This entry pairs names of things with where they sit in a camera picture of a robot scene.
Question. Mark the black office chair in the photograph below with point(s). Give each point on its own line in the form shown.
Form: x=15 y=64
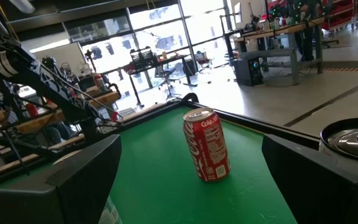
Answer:
x=166 y=77

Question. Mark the green table mat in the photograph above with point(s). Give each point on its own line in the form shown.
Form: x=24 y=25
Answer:
x=166 y=174

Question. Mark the black desk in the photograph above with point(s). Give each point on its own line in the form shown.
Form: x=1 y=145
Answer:
x=166 y=60

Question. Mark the wooden workbench black legs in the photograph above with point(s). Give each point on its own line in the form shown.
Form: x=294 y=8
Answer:
x=290 y=28

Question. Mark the black frame clamp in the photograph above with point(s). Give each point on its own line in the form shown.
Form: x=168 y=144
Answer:
x=191 y=94

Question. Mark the red storage shelving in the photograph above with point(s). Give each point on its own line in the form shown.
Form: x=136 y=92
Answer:
x=342 y=15

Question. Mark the white board panel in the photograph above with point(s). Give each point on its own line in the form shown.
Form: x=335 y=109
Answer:
x=66 y=54

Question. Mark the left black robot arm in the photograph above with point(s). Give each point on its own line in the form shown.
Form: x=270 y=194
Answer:
x=57 y=90

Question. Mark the black rig frame post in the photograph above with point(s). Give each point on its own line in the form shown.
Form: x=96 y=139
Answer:
x=10 y=102

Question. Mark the black plastic crate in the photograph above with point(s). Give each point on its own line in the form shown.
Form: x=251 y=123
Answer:
x=143 y=58

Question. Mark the red canister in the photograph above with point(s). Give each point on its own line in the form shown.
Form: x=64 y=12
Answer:
x=32 y=109

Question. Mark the black table frame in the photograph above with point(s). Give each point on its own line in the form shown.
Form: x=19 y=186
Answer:
x=259 y=126

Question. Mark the black computer tower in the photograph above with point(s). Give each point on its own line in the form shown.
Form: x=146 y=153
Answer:
x=247 y=73

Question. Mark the white can black top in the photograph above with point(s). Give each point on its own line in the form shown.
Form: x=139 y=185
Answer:
x=350 y=140

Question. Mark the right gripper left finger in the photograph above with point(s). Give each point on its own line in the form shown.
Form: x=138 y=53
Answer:
x=73 y=186

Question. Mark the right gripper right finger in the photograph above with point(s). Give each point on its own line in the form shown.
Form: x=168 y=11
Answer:
x=315 y=193

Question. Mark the red Coca-Cola can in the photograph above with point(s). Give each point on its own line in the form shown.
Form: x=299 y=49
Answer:
x=206 y=146

